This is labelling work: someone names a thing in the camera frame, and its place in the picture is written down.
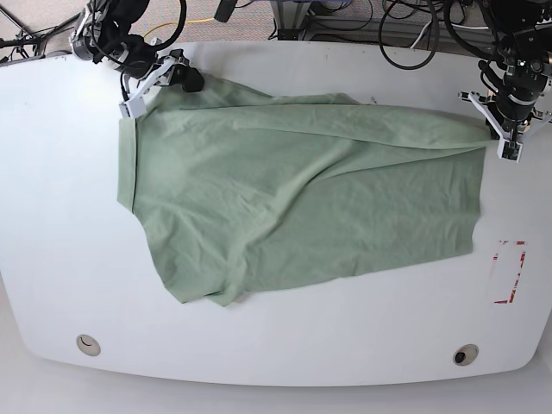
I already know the left table grommet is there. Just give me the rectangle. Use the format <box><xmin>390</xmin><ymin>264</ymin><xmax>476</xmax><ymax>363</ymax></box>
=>
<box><xmin>76</xmin><ymin>335</ymin><xmax>101</xmax><ymax>357</ymax></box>

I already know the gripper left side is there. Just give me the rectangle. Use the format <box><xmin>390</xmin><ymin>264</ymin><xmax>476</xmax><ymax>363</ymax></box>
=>
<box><xmin>458</xmin><ymin>91</ymin><xmax>551</xmax><ymax>143</ymax></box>

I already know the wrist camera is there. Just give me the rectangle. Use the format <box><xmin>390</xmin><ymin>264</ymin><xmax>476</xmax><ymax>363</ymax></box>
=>
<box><xmin>119</xmin><ymin>97</ymin><xmax>147</xmax><ymax>119</ymax></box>
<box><xmin>497</xmin><ymin>137</ymin><xmax>523</xmax><ymax>163</ymax></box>

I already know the table grommet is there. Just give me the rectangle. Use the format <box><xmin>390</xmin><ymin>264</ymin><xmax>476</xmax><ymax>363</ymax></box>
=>
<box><xmin>453</xmin><ymin>344</ymin><xmax>479</xmax><ymax>367</ymax></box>
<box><xmin>76</xmin><ymin>335</ymin><xmax>101</xmax><ymax>357</ymax></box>

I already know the red tape rectangle marker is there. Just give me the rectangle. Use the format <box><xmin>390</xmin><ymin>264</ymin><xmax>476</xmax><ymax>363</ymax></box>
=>
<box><xmin>488</xmin><ymin>240</ymin><xmax>528</xmax><ymax>304</ymax></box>

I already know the aluminium frame post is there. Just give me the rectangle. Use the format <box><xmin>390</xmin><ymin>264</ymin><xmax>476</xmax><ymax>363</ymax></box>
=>
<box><xmin>269</xmin><ymin>1</ymin><xmax>312</xmax><ymax>41</ymax></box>

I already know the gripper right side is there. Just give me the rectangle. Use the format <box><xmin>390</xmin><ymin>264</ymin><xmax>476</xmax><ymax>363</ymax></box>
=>
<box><xmin>118</xmin><ymin>36</ymin><xmax>204</xmax><ymax>103</ymax></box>

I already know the white cable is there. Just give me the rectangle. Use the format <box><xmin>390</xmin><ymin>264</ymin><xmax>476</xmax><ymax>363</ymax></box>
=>
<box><xmin>409</xmin><ymin>19</ymin><xmax>492</xmax><ymax>50</ymax></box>

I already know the wrist camera right side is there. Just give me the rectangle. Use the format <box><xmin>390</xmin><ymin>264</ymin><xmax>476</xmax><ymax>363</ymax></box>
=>
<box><xmin>119</xmin><ymin>97</ymin><xmax>147</xmax><ymax>119</ymax></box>

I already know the wrist camera left side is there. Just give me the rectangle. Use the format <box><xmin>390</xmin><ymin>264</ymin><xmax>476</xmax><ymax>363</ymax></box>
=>
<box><xmin>497</xmin><ymin>137</ymin><xmax>523</xmax><ymax>163</ymax></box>

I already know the right table grommet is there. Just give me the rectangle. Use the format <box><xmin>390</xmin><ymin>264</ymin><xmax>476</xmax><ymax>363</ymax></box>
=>
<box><xmin>453</xmin><ymin>344</ymin><xmax>479</xmax><ymax>367</ymax></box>

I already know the black tripod stand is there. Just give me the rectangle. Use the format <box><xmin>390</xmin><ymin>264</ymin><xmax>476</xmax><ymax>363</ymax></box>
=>
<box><xmin>1</xmin><ymin>0</ymin><xmax>85</xmax><ymax>61</ymax></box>

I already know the black looping cable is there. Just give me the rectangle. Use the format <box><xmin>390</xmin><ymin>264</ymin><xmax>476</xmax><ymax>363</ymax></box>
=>
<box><xmin>378</xmin><ymin>0</ymin><xmax>441</xmax><ymax>71</ymax></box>

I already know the yellow cable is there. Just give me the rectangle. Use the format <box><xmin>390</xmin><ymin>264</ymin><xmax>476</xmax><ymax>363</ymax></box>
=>
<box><xmin>137</xmin><ymin>16</ymin><xmax>216</xmax><ymax>47</ymax></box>

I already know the green polo T-shirt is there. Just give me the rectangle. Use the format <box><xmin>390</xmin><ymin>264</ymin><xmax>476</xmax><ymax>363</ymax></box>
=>
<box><xmin>117</xmin><ymin>78</ymin><xmax>490</xmax><ymax>306</ymax></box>

